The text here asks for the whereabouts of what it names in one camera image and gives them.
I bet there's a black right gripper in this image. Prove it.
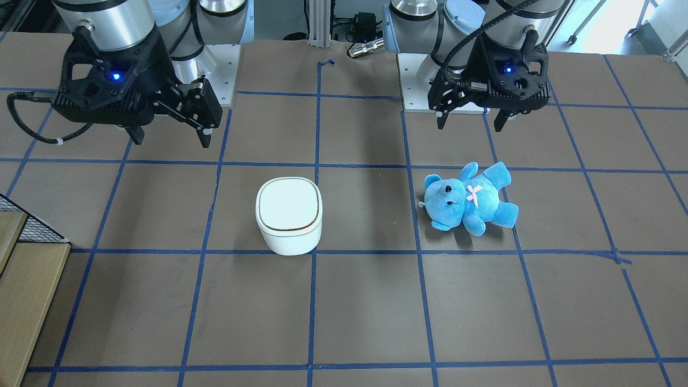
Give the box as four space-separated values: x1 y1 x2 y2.
52 25 222 148

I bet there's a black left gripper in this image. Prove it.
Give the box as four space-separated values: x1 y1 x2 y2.
428 29 550 133

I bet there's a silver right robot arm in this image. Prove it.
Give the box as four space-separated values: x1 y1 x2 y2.
51 1 255 148

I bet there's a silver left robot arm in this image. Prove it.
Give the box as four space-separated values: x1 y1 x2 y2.
383 1 564 132

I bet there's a white mini trash can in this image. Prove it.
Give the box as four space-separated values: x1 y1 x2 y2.
255 176 324 256

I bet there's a blue teddy bear plush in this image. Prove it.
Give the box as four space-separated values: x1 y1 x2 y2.
418 161 519 236

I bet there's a silver metal cylinder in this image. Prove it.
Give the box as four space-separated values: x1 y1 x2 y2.
346 38 385 59

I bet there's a black power adapter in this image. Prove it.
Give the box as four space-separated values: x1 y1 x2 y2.
352 12 377 40

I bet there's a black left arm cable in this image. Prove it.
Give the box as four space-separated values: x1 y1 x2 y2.
442 0 541 82

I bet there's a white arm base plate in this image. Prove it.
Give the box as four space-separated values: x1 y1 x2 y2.
191 45 242 108
397 53 489 114

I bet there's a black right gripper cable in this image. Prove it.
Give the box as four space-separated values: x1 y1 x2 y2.
6 91 93 145

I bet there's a wooden shelf with wire mesh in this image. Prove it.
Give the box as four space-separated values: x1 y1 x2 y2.
1 195 71 386

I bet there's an aluminium frame post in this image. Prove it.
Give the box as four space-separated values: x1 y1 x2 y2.
304 1 333 51

